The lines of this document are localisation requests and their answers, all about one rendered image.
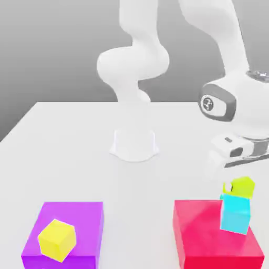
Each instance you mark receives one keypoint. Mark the small cyan cube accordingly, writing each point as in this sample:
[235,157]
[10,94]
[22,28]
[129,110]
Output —
[235,216]

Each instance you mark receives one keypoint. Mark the large red box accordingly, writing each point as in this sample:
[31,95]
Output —
[201,231]

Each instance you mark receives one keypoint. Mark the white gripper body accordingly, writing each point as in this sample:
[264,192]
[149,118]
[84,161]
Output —
[241,161]

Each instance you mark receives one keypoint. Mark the large purple box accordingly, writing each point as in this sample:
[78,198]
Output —
[88,220]

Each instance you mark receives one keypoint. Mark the small yellow cube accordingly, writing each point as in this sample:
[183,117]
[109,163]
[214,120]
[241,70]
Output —
[56,240]

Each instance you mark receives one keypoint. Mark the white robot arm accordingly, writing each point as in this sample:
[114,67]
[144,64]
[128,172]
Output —
[134,63]

